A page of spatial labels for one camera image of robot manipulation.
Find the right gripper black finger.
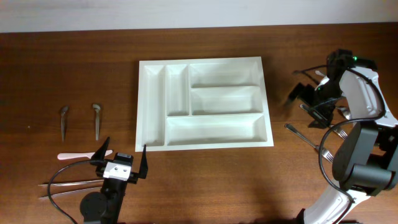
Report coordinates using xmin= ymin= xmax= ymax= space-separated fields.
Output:
xmin=284 ymin=83 xmax=314 ymax=106
xmin=308 ymin=106 xmax=331 ymax=128

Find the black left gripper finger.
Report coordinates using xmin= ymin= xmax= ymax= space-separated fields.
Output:
xmin=138 ymin=145 xmax=148 ymax=179
xmin=91 ymin=137 xmax=110 ymax=161

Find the metal fork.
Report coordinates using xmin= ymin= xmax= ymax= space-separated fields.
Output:
xmin=299 ymin=104 xmax=348 ymax=139
xmin=284 ymin=123 xmax=334 ymax=163

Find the metal tablespoon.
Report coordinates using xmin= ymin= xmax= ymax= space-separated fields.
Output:
xmin=315 ymin=70 xmax=326 ymax=77
xmin=336 ymin=106 xmax=352 ymax=120

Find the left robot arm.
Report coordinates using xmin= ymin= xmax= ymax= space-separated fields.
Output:
xmin=80 ymin=138 xmax=148 ymax=224

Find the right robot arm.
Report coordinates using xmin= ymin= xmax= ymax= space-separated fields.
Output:
xmin=136 ymin=49 xmax=397 ymax=223

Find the small metal teaspoon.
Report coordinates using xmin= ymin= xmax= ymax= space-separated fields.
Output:
xmin=60 ymin=105 xmax=69 ymax=142
xmin=92 ymin=103 xmax=101 ymax=141

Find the white cutlery tray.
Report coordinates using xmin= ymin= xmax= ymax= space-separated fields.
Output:
xmin=136 ymin=57 xmax=274 ymax=152

